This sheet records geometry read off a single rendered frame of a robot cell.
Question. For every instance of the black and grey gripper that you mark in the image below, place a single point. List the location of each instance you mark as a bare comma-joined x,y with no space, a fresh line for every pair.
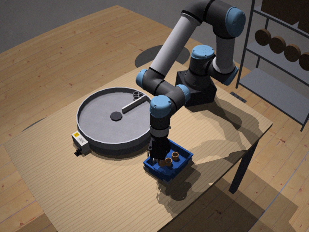
158,148

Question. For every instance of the blue open-top crate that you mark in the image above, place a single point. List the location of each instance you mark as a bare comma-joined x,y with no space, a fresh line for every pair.
168,173

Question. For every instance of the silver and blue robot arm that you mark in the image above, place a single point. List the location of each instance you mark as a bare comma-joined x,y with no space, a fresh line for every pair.
228,23

